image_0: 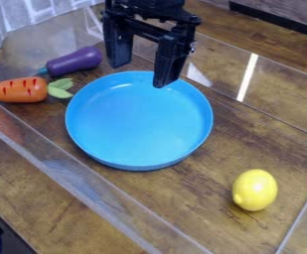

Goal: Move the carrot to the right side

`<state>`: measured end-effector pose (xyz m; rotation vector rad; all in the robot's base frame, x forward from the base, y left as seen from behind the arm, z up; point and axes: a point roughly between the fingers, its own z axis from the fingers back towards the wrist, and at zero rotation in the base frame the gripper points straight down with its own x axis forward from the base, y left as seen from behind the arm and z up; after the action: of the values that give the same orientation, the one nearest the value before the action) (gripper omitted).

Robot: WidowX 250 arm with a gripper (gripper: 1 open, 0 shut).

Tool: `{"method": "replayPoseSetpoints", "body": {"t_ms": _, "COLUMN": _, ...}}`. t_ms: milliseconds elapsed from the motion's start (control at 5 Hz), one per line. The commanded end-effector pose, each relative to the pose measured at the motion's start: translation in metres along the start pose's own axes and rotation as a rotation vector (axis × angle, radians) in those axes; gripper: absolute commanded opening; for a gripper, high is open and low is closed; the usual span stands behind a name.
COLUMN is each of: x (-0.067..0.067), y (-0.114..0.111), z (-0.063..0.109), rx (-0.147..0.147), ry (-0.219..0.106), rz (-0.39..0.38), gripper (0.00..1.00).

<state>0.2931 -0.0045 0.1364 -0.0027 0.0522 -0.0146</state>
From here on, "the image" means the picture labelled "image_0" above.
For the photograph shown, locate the clear acrylic enclosure walls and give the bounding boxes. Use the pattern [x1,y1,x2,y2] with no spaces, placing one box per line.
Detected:
[0,0,307,254]

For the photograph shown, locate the orange toy carrot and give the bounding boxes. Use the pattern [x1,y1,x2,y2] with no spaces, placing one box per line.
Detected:
[0,76,73,103]

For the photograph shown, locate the purple toy eggplant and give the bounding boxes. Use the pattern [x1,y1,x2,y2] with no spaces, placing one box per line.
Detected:
[37,47,101,76]

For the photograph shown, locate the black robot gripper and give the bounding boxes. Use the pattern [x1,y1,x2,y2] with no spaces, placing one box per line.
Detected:
[101,0,201,88]

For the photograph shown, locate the yellow toy lemon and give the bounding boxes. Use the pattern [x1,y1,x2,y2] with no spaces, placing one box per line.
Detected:
[230,169,277,211]

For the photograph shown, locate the blue round plate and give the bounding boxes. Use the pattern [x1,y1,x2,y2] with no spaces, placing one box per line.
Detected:
[65,71,214,171]

